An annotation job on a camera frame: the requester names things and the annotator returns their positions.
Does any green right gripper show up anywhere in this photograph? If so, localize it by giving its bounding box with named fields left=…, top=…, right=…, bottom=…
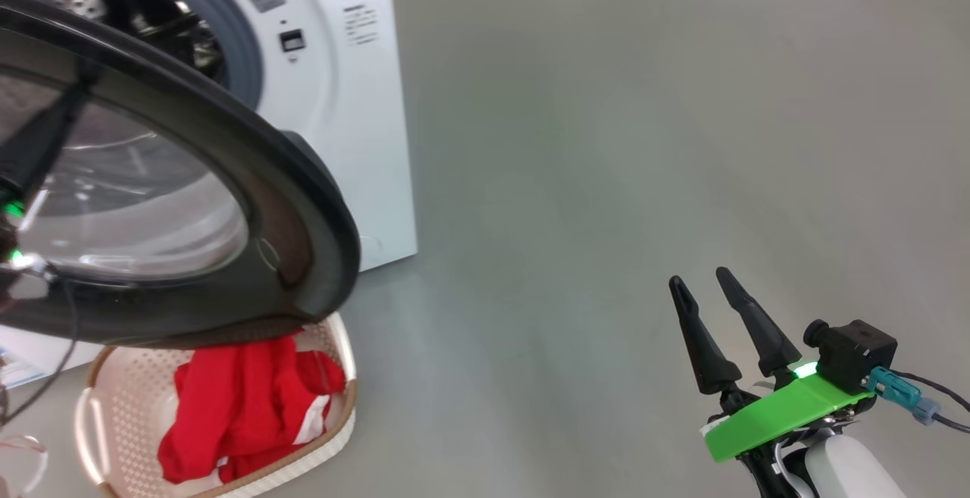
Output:
left=668, top=267, right=876, bottom=462

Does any white front-load washing machine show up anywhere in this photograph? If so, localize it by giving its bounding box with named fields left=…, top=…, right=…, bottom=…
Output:
left=0, top=0, right=419, bottom=389

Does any cream perforated laundry basket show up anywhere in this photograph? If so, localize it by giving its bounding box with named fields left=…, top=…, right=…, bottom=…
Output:
left=74, top=312, right=357, bottom=498

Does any black cable with teal plug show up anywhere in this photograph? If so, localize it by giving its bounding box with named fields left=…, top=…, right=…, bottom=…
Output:
left=868, top=367, right=970, bottom=434

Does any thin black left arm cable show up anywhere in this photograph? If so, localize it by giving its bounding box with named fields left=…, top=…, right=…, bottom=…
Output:
left=0, top=274, right=80, bottom=427

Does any thin white wire loop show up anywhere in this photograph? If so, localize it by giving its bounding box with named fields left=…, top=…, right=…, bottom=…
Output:
left=0, top=434, right=49, bottom=496

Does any dark grey round washer door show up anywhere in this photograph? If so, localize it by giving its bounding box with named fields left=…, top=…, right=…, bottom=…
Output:
left=0, top=0, right=361, bottom=349

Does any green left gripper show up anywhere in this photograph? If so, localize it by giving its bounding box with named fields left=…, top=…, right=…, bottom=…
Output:
left=0, top=77, right=95, bottom=298

